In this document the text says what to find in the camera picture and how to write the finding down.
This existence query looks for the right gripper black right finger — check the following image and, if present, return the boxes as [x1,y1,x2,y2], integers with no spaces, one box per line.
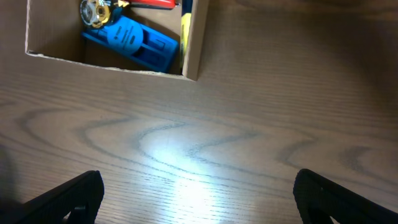
[293,169,397,224]

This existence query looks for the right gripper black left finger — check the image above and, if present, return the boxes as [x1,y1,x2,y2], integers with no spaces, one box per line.
[1,170,104,224]

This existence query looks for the blue plastic tool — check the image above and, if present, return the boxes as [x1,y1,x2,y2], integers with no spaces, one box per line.
[82,16,179,73]

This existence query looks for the cardboard box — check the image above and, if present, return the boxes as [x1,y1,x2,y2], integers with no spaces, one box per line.
[25,0,208,80]

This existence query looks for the black gold tape dispenser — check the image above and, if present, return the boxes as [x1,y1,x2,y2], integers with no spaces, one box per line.
[80,0,130,29]

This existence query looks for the red stapler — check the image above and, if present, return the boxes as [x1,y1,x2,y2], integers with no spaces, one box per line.
[127,0,180,10]

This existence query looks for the yellow highlighter pen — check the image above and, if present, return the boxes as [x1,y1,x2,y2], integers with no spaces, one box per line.
[180,0,193,68]

